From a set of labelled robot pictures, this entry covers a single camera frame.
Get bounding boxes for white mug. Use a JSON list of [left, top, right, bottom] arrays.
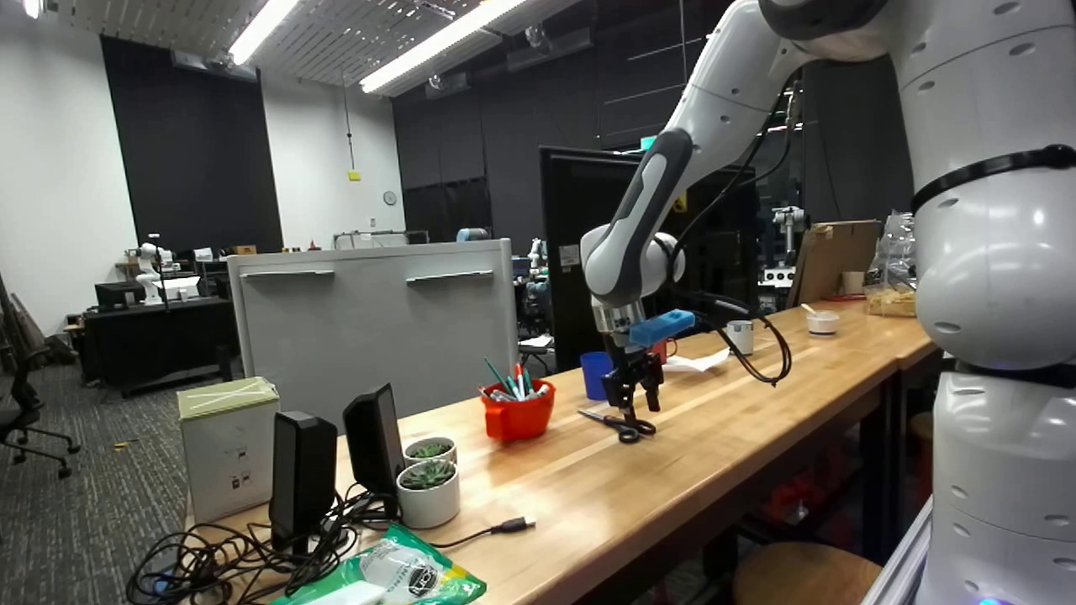
[[722, 319, 753, 357]]

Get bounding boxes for white cardboard box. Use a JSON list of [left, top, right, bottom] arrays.
[[174, 375, 278, 521]]

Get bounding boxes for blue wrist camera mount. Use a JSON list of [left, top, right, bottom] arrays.
[[626, 309, 696, 349]]

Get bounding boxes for black speaker left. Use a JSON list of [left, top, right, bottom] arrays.
[[268, 411, 336, 548]]

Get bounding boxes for green wipes packet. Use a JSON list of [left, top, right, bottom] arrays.
[[274, 524, 489, 605]]

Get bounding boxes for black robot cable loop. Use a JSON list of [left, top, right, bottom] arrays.
[[669, 287, 796, 390]]

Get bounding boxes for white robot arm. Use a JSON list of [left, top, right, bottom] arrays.
[[583, 0, 1076, 605]]

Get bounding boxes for black speaker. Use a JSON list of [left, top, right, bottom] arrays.
[[268, 411, 336, 548], [343, 384, 404, 502]]

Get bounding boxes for round wooden stool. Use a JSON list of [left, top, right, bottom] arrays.
[[734, 542, 880, 605]]

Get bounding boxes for white pot far plant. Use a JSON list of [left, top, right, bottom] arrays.
[[404, 437, 456, 465]]

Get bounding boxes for white paper sheet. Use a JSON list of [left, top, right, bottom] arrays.
[[664, 349, 729, 374]]

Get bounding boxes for black cabinet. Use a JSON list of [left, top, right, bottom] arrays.
[[539, 148, 760, 371]]

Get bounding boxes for black usb cable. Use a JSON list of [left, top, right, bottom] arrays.
[[432, 510, 539, 552]]

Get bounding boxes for brown cardboard box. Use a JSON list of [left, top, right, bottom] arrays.
[[795, 219, 880, 301]]

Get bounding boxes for clear plastic bag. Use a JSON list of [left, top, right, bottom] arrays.
[[875, 210, 919, 290]]

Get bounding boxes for black handled scissors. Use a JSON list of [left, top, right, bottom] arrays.
[[577, 411, 656, 445]]

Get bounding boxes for blue plastic cup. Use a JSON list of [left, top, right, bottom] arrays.
[[577, 349, 612, 399]]

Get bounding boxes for small white bowl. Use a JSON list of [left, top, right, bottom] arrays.
[[807, 309, 840, 337]]

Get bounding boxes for grey partition panel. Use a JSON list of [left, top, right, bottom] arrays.
[[229, 240, 517, 423]]

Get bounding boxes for black desk background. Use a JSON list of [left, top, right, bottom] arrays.
[[81, 298, 238, 390]]

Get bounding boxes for black office chair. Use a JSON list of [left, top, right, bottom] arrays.
[[0, 280, 81, 476]]

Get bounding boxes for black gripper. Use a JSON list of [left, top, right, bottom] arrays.
[[606, 352, 664, 413]]

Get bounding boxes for orange pen holder cup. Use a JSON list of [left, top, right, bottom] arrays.
[[481, 378, 556, 445]]

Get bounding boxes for black speaker right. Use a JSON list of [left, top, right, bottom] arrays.
[[343, 384, 404, 502]]

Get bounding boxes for red mug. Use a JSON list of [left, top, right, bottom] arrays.
[[652, 338, 675, 363]]

